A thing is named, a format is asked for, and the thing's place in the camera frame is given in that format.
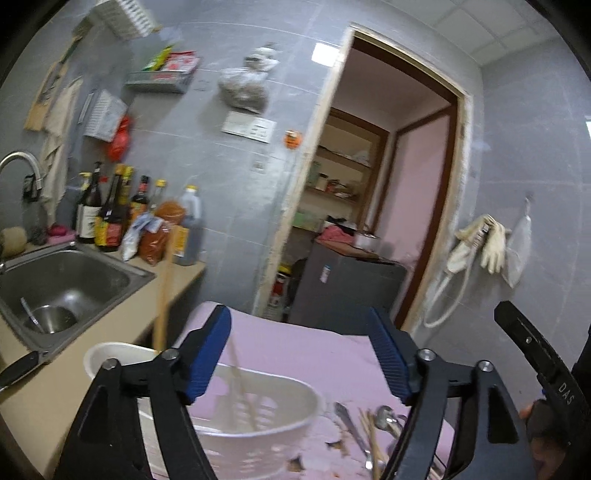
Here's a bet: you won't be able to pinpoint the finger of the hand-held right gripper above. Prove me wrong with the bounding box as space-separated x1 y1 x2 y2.
494 301 575 414

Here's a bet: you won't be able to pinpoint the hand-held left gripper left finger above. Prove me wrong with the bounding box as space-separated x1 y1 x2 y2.
55 305 232 480

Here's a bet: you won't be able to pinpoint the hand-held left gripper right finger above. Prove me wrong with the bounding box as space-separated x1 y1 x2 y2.
368 307 536 480

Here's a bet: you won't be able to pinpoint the metal spoon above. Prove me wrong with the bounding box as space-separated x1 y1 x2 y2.
375 405 407 439

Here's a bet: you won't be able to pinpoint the white plastic utensil basket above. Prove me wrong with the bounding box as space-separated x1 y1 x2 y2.
83 342 326 480

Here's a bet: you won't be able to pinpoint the pink floral blanket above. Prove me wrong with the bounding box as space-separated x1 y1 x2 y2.
148 302 455 480

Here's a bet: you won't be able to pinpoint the grey small fridge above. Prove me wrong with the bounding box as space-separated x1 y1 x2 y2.
288 242 407 328

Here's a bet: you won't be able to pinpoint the metal table knife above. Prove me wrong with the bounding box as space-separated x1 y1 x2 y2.
333 401 374 469

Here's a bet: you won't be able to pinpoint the clear hanging plastic bag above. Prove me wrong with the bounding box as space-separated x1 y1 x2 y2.
501 215 532 288

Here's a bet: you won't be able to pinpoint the red black bottle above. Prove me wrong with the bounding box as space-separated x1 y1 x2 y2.
268 272 289 319

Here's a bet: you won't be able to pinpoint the red chili powder bag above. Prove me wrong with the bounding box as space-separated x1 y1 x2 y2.
139 199 185 265

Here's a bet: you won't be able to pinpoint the large dark liquid jug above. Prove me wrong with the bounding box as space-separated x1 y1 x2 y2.
175 185 204 266

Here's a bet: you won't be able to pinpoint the pink cloth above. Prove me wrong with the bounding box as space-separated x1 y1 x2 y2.
318 226 356 245

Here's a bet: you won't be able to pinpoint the blue white snack bag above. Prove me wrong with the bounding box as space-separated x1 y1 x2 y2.
121 213 162 261

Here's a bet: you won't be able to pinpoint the metal bowl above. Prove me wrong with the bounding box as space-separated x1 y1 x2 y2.
23 305 77 334

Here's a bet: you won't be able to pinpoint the green box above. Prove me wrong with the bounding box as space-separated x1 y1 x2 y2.
293 210 324 232

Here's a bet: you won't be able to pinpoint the stainless steel sink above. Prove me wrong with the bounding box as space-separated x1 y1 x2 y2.
0 242 158 365

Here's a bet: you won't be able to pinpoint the dark soy sauce bottle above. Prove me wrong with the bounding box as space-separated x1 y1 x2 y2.
95 164 132 252

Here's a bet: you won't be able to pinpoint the dark bottle red cap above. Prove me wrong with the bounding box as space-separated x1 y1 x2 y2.
129 175 151 222

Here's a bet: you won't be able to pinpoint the wooden shelf unit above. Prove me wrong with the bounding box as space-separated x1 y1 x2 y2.
291 108 391 232

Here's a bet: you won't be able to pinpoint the dark bottle white label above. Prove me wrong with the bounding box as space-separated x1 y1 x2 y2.
76 161 105 244

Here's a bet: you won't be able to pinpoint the beige sponge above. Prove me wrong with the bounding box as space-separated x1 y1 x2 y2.
0 226 28 257

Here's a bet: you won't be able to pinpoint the red plastic bag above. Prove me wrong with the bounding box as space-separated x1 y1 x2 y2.
108 115 132 162

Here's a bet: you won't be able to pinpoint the beige hanging towel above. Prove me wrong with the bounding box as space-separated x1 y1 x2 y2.
41 78 84 222

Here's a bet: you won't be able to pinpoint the clear bag dried goods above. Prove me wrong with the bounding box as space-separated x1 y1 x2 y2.
218 68 269 114

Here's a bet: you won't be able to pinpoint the curved metal faucet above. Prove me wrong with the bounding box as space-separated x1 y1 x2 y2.
0 151 44 204

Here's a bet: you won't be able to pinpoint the red seasoning packet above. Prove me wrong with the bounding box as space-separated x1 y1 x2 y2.
159 51 201 75

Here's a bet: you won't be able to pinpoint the green yellow packet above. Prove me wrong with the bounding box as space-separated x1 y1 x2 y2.
143 46 174 72

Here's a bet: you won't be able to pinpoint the small hanging plastic bag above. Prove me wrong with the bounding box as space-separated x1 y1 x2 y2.
244 44 280 70

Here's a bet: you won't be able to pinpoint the wooden cutting board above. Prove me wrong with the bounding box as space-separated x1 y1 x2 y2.
25 34 81 132

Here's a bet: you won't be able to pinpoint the white hose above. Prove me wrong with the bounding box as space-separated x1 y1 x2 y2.
424 258 474 328

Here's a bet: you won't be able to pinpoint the black handled knife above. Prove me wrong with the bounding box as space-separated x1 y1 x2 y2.
0 351 49 393

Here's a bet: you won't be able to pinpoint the wooden door frame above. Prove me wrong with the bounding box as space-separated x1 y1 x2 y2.
252 23 474 330

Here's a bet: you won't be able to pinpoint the white wall socket panel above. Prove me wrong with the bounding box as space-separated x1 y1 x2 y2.
222 111 276 144

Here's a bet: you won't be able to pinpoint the white wall basket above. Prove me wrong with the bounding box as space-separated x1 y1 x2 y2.
83 90 127 141

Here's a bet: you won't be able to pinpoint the metal wall shelf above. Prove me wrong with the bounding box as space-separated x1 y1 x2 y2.
124 69 199 93

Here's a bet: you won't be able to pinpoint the white wall rack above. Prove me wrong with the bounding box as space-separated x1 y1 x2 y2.
90 0 155 40

